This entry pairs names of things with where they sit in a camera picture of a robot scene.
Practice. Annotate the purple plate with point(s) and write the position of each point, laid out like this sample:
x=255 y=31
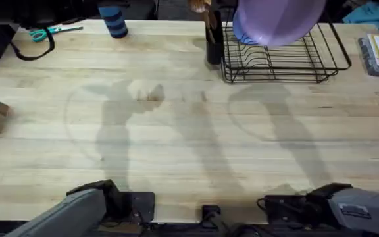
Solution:
x=276 y=19

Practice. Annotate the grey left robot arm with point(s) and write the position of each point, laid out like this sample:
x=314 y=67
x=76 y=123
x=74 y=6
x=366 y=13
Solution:
x=74 y=210

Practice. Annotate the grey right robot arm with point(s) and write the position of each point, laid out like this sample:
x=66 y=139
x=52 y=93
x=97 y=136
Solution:
x=347 y=207

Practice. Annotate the blue plate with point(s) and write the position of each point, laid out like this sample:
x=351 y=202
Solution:
x=242 y=34

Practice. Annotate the black utensil holder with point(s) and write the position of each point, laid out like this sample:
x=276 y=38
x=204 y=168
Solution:
x=214 y=46

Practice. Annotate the blue striped bottle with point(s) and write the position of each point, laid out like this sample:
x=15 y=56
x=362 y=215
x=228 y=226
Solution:
x=113 y=19

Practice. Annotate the teal cloth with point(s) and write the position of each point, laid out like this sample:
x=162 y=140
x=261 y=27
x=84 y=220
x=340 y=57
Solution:
x=373 y=14

